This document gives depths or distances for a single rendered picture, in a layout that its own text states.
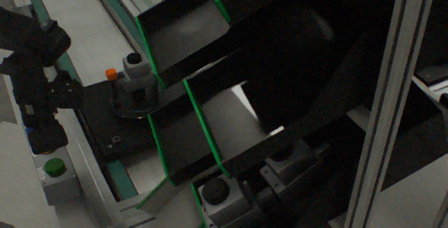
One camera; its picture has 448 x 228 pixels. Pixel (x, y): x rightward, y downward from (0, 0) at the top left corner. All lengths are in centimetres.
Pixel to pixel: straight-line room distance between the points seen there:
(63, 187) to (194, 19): 53
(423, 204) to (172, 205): 54
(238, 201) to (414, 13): 28
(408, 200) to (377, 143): 69
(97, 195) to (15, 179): 27
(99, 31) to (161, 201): 76
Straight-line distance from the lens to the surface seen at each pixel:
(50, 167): 107
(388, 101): 45
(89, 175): 106
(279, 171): 57
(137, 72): 110
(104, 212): 99
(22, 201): 118
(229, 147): 50
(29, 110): 95
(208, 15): 64
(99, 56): 144
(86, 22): 161
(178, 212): 88
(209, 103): 55
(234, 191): 58
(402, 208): 115
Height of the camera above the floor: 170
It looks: 41 degrees down
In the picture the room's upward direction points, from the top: 1 degrees clockwise
